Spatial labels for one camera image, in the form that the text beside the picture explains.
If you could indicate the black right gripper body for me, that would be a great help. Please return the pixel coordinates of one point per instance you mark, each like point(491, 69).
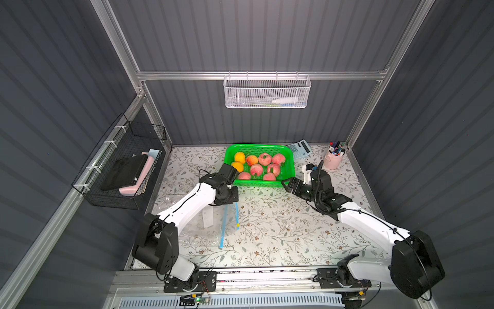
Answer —
point(297, 187)

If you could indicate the red yellow peach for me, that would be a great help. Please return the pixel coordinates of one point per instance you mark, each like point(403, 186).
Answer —
point(252, 160)

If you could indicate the green plastic basket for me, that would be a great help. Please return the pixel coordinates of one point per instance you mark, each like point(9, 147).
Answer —
point(287, 169)

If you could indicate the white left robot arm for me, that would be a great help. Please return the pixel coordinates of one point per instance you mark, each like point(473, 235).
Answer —
point(157, 240)

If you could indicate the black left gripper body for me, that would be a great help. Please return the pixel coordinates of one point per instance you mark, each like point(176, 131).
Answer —
point(231, 194)

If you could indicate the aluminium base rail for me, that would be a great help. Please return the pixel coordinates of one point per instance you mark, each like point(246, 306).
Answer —
point(229, 280)

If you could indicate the white wire wall basket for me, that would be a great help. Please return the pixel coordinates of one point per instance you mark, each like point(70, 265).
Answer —
point(256, 91)

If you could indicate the black flat case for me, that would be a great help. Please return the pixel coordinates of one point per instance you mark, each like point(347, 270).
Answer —
point(121, 173)

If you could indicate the pink metal pen bucket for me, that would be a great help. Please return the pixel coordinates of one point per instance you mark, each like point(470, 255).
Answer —
point(332, 161)

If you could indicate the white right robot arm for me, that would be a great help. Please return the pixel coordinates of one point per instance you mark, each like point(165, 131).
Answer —
point(410, 261)

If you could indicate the pink handle tool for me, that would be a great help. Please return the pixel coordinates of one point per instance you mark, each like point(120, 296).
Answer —
point(147, 161)

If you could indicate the black wire side basket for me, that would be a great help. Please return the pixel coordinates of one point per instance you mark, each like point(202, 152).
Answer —
point(125, 139)

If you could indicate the white tube in basket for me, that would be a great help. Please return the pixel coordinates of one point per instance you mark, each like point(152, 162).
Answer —
point(285, 101)

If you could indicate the light blue calculator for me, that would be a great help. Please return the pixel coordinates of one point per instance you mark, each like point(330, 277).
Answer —
point(300, 149)

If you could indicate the clear zip-top bag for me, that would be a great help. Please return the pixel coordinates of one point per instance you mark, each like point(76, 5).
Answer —
point(204, 240)

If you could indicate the pink peach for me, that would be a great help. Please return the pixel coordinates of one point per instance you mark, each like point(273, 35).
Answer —
point(274, 169)
point(256, 170)
point(278, 159)
point(269, 177)
point(244, 176)
point(265, 159)

